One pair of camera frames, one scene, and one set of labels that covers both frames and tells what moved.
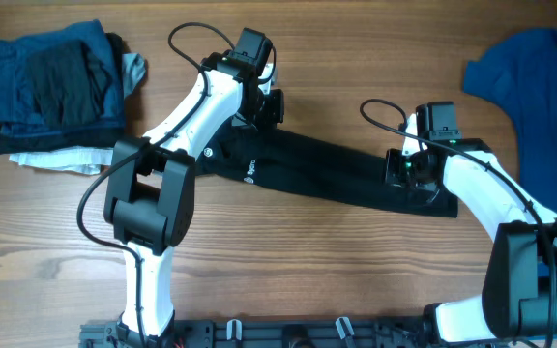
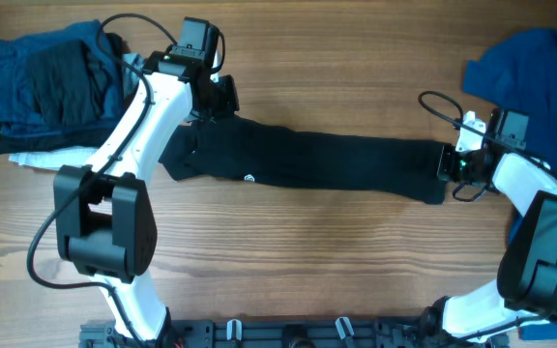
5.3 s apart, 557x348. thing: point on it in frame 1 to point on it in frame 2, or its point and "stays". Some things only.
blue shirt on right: [540, 78] stays
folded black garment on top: [66, 85] stays
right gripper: [393, 177] to [444, 167]
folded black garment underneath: [67, 138] stays
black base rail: [353, 333] stays
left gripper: [275, 115] to [229, 101]
